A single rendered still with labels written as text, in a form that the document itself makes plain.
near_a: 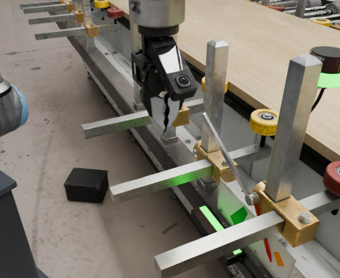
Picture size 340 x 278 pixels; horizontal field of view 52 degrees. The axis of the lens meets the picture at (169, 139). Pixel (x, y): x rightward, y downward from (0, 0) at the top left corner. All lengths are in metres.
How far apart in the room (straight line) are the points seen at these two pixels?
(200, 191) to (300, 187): 0.26
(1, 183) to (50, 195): 0.86
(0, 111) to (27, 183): 1.08
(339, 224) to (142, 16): 0.65
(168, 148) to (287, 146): 0.56
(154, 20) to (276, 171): 0.34
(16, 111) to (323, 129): 0.91
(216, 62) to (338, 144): 0.33
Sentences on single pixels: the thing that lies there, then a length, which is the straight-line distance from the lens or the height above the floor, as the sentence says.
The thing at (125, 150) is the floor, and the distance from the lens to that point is 2.35.
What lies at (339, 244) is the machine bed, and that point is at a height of 0.67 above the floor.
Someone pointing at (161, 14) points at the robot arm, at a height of 1.20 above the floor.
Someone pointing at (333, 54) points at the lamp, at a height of 1.15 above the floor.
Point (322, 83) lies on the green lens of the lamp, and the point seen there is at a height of 1.11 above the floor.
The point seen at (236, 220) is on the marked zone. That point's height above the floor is 0.74.
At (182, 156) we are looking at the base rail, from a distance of 1.08.
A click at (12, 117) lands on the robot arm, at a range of 1.23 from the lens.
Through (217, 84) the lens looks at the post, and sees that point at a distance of 0.80.
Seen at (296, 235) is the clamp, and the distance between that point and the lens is 0.68.
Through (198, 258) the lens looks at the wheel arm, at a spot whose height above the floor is 0.85.
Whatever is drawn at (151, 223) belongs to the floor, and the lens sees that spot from 1.84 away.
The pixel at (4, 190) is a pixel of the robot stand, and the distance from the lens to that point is 1.24.
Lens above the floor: 1.34
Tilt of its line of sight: 33 degrees down
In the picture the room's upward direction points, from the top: straight up
